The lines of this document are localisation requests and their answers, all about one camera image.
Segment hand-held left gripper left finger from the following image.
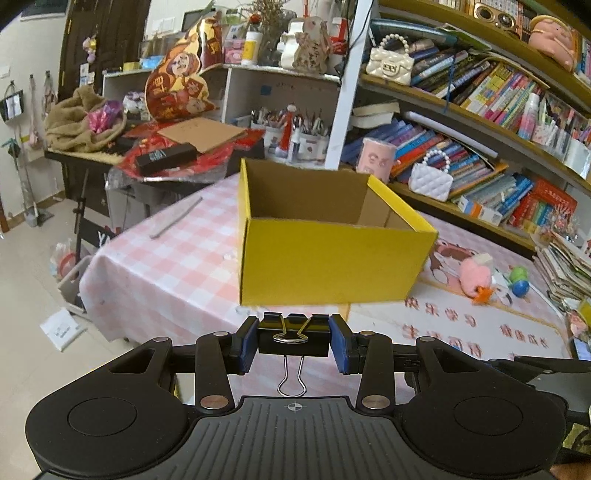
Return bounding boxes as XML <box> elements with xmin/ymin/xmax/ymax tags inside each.
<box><xmin>107</xmin><ymin>316</ymin><xmax>260</xmax><ymax>414</ymax></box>

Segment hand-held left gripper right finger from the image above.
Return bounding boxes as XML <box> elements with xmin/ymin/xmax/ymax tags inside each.
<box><xmin>329</xmin><ymin>314</ymin><xmax>486</xmax><ymax>414</ymax></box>

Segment black binder clip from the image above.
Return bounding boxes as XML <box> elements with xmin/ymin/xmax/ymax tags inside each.
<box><xmin>257</xmin><ymin>312</ymin><xmax>331</xmax><ymax>398</ymax></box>

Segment yellow cardboard box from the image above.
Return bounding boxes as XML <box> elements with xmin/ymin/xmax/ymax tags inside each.
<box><xmin>238</xmin><ymin>158</ymin><xmax>438</xmax><ymax>306</ymax></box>

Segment green and blue egg toy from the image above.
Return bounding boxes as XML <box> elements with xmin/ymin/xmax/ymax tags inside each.
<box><xmin>508</xmin><ymin>267</ymin><xmax>532</xmax><ymax>297</ymax></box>

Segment cartoon print desk mat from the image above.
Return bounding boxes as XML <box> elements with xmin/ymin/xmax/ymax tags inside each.
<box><xmin>348</xmin><ymin>210</ymin><xmax>574</xmax><ymax>363</ymax></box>

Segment stack of papers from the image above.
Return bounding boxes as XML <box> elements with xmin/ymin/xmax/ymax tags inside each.
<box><xmin>533</xmin><ymin>231</ymin><xmax>591</xmax><ymax>315</ymax></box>

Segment pink checkered tablecloth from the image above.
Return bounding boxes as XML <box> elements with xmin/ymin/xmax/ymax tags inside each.
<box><xmin>78</xmin><ymin>171</ymin><xmax>578</xmax><ymax>398</ymax></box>

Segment pink plush toy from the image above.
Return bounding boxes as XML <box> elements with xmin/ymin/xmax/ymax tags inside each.
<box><xmin>459</xmin><ymin>256</ymin><xmax>495</xmax><ymax>296</ymax></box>

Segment grey flat strip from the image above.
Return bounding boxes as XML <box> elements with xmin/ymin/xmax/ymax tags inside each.
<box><xmin>149</xmin><ymin>196</ymin><xmax>204</xmax><ymax>239</ymax></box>

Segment red wrapping papers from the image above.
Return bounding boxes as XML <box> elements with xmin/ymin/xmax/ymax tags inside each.
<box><xmin>113</xmin><ymin>122</ymin><xmax>265</xmax><ymax>182</ymax></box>

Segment white bag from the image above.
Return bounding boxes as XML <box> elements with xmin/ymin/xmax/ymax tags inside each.
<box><xmin>40</xmin><ymin>308</ymin><xmax>88</xmax><ymax>354</ymax></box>

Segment white quilted handbag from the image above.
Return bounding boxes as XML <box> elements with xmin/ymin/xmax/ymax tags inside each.
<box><xmin>409</xmin><ymin>148</ymin><xmax>453</xmax><ymax>202</ymax></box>

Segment white storage bin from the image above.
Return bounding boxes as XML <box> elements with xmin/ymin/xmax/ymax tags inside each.
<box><xmin>48</xmin><ymin>240</ymin><xmax>93</xmax><ymax>315</ymax></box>

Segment pink cylinder container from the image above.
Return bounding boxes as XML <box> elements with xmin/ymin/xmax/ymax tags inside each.
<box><xmin>358</xmin><ymin>137</ymin><xmax>398</xmax><ymax>182</ymax></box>

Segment row of colourful books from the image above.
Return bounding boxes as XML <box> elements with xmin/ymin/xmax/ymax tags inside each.
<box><xmin>342</xmin><ymin>117</ymin><xmax>578</xmax><ymax>236</ymax></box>
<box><xmin>409</xmin><ymin>39</ymin><xmax>591</xmax><ymax>153</ymax></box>

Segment black rectangular box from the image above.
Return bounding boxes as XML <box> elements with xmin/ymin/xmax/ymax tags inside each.
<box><xmin>135</xmin><ymin>142</ymin><xmax>198</xmax><ymax>176</ymax></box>

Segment pen holders with pens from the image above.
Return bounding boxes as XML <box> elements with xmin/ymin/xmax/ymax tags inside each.
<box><xmin>249</xmin><ymin>108</ymin><xmax>331</xmax><ymax>162</ymax></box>

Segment red santa figurine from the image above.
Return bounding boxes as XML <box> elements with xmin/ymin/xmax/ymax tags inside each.
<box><xmin>276</xmin><ymin>104</ymin><xmax>298</xmax><ymax>162</ymax></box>

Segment brown cardboard sheet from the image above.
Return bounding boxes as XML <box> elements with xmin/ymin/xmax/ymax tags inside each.
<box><xmin>157</xmin><ymin>117</ymin><xmax>247</xmax><ymax>153</ymax></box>

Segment white shelf unit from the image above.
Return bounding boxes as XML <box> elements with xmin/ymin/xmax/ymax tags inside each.
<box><xmin>102</xmin><ymin>0</ymin><xmax>379</xmax><ymax>171</ymax></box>

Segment wooden bookshelf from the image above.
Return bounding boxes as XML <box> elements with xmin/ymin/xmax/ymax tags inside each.
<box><xmin>355</xmin><ymin>0</ymin><xmax>591</xmax><ymax>259</ymax></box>

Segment red fortune god decoration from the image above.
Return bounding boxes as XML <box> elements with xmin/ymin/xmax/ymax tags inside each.
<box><xmin>144</xmin><ymin>18</ymin><xmax>218</xmax><ymax>123</ymax></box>

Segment brown plush blanket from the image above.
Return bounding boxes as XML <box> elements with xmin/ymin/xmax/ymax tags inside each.
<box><xmin>45</xmin><ymin>86</ymin><xmax>127</xmax><ymax>153</ymax></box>

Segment cream quilted handbag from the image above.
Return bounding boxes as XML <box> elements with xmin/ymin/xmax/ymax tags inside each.
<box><xmin>366</xmin><ymin>34</ymin><xmax>415</xmax><ymax>87</ymax></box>

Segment white bottle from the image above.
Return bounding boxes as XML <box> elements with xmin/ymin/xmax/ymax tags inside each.
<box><xmin>241</xmin><ymin>31</ymin><xmax>264</xmax><ymax>66</ymax></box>

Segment wooden cutout decoration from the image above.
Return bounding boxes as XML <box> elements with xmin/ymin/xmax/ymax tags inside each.
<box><xmin>279</xmin><ymin>16</ymin><xmax>333</xmax><ymax>75</ymax></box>

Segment dried flower bunch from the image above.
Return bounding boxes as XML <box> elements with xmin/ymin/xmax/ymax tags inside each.
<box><xmin>245</xmin><ymin>0</ymin><xmax>296</xmax><ymax>65</ymax></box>

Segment pink pig figure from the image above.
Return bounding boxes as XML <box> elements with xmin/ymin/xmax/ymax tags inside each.
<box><xmin>529</xmin><ymin>15</ymin><xmax>578</xmax><ymax>70</ymax></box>

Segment dark hanging bag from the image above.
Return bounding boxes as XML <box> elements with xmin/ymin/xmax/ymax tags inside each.
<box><xmin>0</xmin><ymin>90</ymin><xmax>24</xmax><ymax>123</ymax></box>

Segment dark wooden door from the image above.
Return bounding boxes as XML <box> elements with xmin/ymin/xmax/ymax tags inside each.
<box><xmin>58</xmin><ymin>0</ymin><xmax>153</xmax><ymax>100</ymax></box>

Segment wooden speaker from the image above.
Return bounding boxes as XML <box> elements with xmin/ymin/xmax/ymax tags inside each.
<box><xmin>475</xmin><ymin>2</ymin><xmax>515</xmax><ymax>31</ymax></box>

